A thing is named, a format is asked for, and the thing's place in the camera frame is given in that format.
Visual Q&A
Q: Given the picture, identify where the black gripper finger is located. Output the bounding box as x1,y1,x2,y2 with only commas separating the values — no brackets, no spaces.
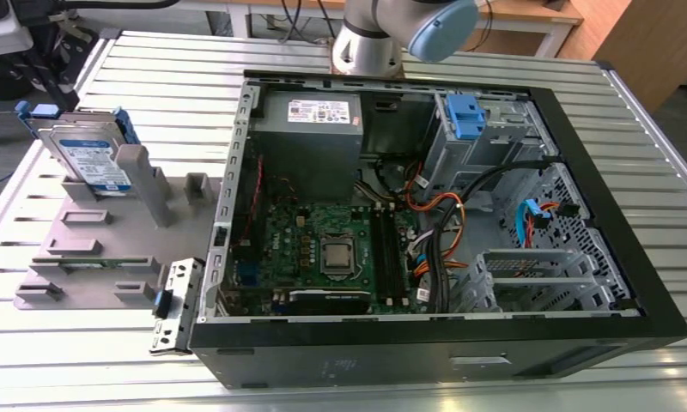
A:
8,55,82,113
44,12,94,102

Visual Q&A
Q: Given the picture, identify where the hard disk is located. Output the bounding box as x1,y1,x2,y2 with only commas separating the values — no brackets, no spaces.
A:
14,100,145,199

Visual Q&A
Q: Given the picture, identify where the blue data wire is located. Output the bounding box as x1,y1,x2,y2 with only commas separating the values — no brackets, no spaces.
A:
517,198,553,249

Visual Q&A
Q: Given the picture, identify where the orange power wire black plug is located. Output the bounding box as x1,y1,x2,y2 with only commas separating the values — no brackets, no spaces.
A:
540,202,578,218

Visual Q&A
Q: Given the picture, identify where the black bin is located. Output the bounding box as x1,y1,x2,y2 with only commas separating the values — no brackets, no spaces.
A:
0,55,39,102

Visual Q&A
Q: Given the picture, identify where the grey parts rack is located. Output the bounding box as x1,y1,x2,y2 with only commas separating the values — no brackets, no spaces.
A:
14,143,225,310

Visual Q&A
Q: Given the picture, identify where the green RAM stick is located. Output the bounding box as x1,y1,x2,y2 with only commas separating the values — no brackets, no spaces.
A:
62,256,150,270

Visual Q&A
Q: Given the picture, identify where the grey power supply unit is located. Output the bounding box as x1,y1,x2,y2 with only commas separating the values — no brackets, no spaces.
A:
250,90,366,206

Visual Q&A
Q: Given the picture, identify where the green motherboard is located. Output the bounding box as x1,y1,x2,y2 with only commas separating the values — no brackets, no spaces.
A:
223,201,432,317

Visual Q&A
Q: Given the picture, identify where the CPU socket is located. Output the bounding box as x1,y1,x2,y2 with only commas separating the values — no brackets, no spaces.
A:
318,231,362,282

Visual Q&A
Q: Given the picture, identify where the silver CPU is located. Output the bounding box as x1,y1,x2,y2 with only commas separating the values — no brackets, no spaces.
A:
319,242,361,274

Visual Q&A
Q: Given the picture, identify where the blue drive cage latch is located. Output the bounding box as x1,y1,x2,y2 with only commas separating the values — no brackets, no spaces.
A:
444,94,488,141

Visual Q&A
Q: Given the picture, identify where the black RAM slot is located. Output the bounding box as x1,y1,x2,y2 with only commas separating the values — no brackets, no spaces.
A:
385,204,408,304
369,204,393,301

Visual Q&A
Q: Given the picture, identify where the black graphics card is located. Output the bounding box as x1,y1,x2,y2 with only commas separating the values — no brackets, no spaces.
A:
289,289,374,314

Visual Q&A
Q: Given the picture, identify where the metal optical drive cage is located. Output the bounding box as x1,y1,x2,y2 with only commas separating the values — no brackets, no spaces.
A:
424,92,558,205

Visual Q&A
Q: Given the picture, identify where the wooden desk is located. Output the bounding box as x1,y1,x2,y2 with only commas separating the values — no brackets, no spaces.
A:
474,0,586,59

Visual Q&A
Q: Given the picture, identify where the black PC case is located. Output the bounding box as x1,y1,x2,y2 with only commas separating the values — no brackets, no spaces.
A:
187,68,687,391

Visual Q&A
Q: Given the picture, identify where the wooden cabinet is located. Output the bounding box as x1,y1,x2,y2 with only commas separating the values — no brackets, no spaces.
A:
554,0,687,115

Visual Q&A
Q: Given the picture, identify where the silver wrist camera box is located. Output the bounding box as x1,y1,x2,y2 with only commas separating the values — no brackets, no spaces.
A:
0,26,36,59

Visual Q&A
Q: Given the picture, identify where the white desk frame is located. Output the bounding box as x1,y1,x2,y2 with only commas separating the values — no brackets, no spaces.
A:
60,0,254,39

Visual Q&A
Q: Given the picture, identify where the thin red wire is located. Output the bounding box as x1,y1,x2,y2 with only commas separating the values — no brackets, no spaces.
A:
243,153,266,248

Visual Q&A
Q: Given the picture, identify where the metal slot retainer bracket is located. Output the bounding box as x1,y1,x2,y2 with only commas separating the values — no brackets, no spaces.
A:
149,256,207,355

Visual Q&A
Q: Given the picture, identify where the orange wire bundle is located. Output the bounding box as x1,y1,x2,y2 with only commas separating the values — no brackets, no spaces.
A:
406,192,472,271

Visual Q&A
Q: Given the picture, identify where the thick black wire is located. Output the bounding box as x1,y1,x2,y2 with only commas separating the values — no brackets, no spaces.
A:
429,159,557,313

